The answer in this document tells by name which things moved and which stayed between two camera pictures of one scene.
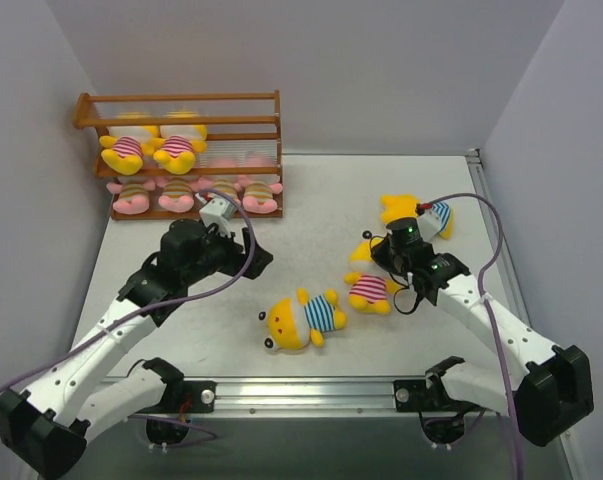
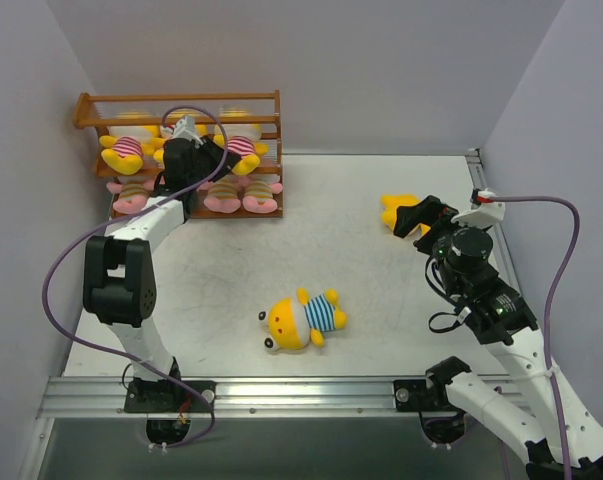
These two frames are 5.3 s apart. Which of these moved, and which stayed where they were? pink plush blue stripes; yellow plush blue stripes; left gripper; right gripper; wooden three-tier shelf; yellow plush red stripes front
Moved: right gripper; left gripper; yellow plush red stripes front
Stayed: pink plush blue stripes; yellow plush blue stripes; wooden three-tier shelf
